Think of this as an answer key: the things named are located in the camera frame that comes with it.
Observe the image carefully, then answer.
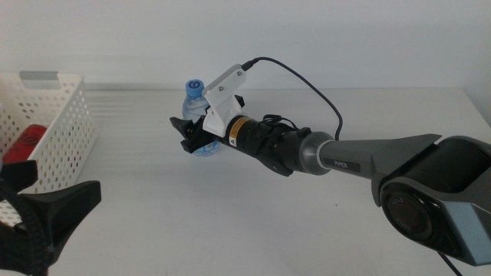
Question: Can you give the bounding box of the clear water bottle blue cap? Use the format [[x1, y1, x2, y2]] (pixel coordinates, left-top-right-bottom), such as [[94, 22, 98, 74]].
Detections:
[[181, 78, 222, 158]]

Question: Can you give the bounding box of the red cola can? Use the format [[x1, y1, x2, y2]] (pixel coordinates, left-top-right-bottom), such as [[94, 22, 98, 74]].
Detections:
[[3, 124, 48, 165]]

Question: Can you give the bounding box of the white perforated plastic basket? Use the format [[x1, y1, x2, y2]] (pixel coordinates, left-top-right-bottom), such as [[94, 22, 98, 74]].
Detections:
[[0, 71, 97, 228]]

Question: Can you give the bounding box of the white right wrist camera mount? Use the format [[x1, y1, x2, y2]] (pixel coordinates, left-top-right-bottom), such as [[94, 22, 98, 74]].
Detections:
[[202, 64, 248, 138]]

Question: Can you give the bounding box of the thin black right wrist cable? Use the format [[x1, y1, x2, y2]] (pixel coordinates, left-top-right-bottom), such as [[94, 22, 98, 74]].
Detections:
[[262, 113, 302, 133]]

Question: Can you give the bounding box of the black right camera cable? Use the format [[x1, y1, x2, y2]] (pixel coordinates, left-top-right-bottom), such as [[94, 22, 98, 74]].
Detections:
[[240, 56, 466, 276]]

